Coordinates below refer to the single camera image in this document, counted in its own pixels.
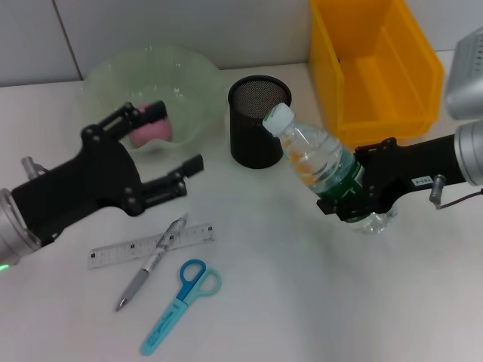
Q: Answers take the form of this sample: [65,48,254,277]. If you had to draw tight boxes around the clear plastic ruler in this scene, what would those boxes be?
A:
[88,222,219,271]

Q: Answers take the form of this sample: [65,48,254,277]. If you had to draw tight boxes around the clear green-label water bottle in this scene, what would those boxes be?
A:
[263,102,399,235]

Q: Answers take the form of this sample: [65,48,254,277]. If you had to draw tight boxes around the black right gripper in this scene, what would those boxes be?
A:
[315,134,469,223]

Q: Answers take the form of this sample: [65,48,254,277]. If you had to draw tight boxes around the green glass fruit plate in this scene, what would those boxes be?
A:
[81,44,227,154]

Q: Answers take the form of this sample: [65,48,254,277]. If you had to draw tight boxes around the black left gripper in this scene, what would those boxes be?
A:
[11,100,205,246]

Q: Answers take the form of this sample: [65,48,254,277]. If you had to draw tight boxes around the yellow plastic bin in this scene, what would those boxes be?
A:
[309,0,445,146]

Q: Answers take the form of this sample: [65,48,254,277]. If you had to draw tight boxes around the pink peach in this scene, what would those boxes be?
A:
[130,103,174,148]

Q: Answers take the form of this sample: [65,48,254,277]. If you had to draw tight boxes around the grey clear pen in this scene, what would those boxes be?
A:
[115,213,190,313]

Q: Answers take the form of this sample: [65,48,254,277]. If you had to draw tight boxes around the black mesh pen holder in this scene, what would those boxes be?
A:
[227,75,294,170]

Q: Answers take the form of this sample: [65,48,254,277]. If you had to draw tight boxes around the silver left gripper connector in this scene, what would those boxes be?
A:
[20,156,48,178]

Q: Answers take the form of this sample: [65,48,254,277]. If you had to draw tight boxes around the blue scissors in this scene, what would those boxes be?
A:
[141,259,223,357]

